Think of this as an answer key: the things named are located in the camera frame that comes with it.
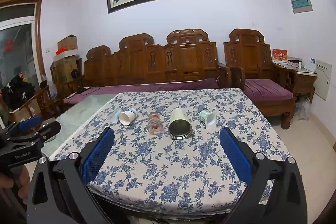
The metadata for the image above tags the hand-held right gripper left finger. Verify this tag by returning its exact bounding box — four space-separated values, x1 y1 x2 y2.
26 127 116 224

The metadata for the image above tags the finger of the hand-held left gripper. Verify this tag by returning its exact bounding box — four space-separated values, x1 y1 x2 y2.
7 120 62 151
0 116 43 141

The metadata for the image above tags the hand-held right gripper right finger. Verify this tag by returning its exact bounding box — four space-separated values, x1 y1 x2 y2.
219 127 308 224

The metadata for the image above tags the clear plastic cup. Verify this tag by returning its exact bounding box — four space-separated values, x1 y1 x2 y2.
110 109 122 124

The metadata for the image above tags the small green and white cup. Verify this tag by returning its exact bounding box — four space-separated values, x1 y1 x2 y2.
199 110 218 127

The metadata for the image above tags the white paper cup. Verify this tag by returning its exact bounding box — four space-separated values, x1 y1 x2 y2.
119 109 139 126

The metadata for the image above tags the glass cup with red print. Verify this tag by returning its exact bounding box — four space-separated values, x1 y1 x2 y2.
148 112 164 135

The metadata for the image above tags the cream metal cup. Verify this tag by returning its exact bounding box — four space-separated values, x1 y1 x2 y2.
168 108 194 140

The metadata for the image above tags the person's left hand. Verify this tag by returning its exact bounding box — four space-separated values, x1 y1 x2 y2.
0 168 31 211

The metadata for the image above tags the wooden chair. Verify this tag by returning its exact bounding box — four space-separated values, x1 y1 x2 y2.
0 85 61 123

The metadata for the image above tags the pile of dark clothes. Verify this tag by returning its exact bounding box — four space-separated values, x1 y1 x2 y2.
1 74 37 112

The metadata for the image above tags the large brown cardboard box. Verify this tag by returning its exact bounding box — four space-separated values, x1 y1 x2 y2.
51 57 82 86

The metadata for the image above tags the blue floral tablecloth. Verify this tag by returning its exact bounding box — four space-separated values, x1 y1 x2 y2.
49 88 292 216

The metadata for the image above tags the square purple seat cushion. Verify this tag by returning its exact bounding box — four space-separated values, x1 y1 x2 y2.
244 79 294 102

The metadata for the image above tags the white box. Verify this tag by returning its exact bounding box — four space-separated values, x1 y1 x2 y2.
53 52 80 62

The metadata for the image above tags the long purple seat cushion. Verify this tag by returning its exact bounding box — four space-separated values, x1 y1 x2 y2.
63 79 220 105

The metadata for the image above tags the clear plastic bag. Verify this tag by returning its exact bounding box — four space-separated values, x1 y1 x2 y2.
294 96 312 121

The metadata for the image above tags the wooden framed glass door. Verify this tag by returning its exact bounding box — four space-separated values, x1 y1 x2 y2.
0 0 47 130

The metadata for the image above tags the small brown cardboard box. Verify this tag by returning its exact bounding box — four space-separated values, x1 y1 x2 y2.
57 35 78 52

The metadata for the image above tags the carved wooden armchair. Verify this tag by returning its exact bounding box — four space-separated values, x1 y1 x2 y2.
224 29 299 130

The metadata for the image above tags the wooden side table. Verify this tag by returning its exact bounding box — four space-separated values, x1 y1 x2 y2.
273 61 318 104

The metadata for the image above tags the carved wooden sofa bench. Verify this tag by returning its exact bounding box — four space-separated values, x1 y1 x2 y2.
63 29 232 106

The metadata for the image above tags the red desk calendar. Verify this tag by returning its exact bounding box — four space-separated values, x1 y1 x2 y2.
272 48 289 64

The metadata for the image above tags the white device with blue label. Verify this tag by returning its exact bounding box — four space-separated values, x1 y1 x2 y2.
302 58 319 72

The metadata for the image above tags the white wall panel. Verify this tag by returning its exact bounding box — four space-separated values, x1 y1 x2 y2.
314 61 333 101

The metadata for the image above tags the grey wall electrical box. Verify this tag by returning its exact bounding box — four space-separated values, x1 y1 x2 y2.
289 0 314 14

